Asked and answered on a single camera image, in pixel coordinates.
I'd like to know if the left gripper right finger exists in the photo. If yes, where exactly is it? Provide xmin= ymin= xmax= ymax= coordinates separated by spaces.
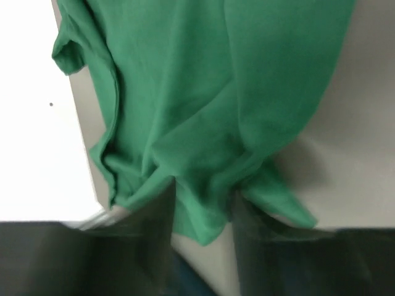
xmin=231 ymin=194 xmax=394 ymax=295

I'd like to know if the green t shirt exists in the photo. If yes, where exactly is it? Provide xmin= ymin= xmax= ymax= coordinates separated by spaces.
xmin=52 ymin=1 xmax=354 ymax=245

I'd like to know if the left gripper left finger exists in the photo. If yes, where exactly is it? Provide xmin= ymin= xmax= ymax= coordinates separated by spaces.
xmin=1 ymin=185 xmax=213 ymax=295

